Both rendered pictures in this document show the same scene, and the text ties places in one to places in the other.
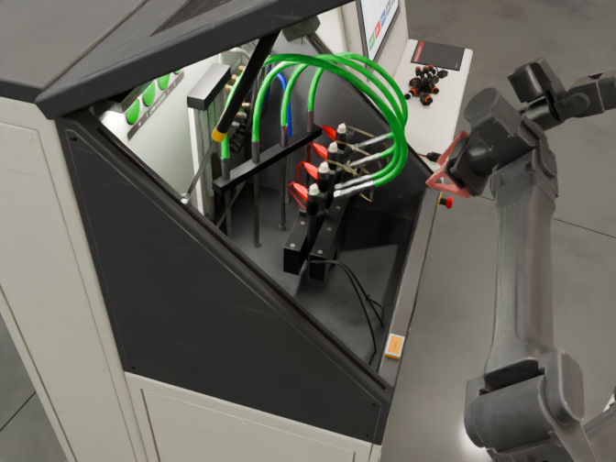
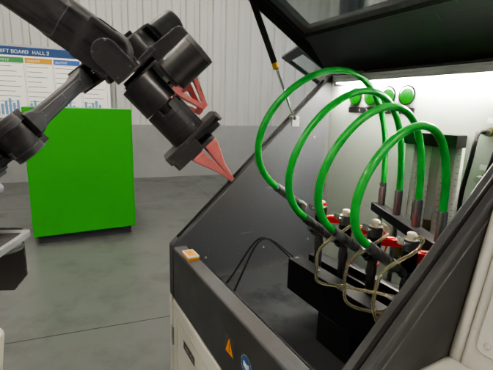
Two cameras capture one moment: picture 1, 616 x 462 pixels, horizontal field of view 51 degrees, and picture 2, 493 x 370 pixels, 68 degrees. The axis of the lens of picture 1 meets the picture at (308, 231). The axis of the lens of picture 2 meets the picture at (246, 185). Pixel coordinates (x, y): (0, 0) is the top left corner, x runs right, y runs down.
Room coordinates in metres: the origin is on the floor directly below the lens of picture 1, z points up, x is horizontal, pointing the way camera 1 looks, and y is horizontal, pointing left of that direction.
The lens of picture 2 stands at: (1.52, -0.70, 1.33)
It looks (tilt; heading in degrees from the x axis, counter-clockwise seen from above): 12 degrees down; 136
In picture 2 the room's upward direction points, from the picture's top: 2 degrees clockwise
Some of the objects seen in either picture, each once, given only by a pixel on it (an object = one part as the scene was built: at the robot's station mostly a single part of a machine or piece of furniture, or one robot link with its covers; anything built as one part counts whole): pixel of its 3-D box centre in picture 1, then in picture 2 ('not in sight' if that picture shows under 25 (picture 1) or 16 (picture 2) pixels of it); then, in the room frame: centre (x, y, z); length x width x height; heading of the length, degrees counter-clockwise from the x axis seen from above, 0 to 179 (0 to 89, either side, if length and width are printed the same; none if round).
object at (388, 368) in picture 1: (406, 294); (227, 329); (0.99, -0.24, 0.87); 0.62 x 0.04 x 0.16; 165
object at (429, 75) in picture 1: (426, 81); not in sight; (1.73, -0.33, 1.01); 0.23 x 0.11 x 0.06; 165
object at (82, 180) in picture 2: not in sight; (80, 169); (-2.52, 0.66, 0.65); 0.95 x 0.86 x 1.30; 75
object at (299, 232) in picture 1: (323, 227); (351, 314); (1.17, -0.04, 0.91); 0.34 x 0.10 x 0.15; 165
